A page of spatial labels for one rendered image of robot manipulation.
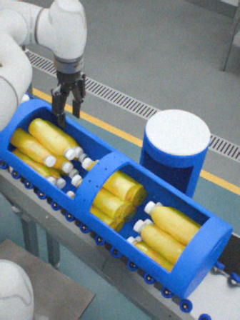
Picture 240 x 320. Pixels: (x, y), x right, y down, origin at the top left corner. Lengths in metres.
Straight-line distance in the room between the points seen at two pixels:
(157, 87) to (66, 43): 2.59
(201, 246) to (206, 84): 2.72
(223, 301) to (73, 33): 1.01
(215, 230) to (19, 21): 0.82
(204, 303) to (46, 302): 0.53
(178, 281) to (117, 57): 2.96
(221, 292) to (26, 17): 1.09
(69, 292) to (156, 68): 2.85
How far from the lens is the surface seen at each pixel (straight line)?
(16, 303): 1.23
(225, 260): 2.68
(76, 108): 1.55
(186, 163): 1.91
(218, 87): 3.98
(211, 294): 1.66
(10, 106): 0.87
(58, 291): 1.51
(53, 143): 1.66
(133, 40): 4.38
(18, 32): 1.30
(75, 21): 1.27
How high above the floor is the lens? 2.37
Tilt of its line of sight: 48 degrees down
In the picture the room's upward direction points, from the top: 6 degrees clockwise
